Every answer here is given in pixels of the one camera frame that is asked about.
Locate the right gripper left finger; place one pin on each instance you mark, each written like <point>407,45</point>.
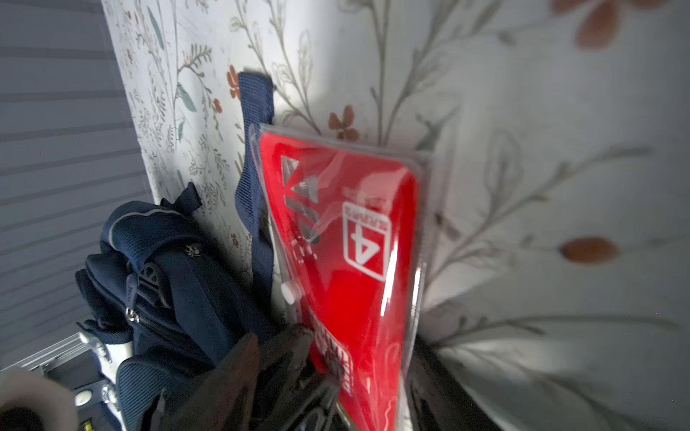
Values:
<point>257,386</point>

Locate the red card box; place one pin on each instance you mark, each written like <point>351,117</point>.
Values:
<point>347,223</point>

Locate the floral table mat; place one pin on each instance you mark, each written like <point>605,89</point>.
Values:
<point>558,294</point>

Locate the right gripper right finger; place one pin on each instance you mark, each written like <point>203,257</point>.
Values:
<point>436,400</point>

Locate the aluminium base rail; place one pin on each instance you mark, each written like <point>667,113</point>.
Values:
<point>86,364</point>

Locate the navy blue student backpack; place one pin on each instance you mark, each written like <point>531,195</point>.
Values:
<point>160,286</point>

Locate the roll of clear tape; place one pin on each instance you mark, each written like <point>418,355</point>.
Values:
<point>30,401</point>

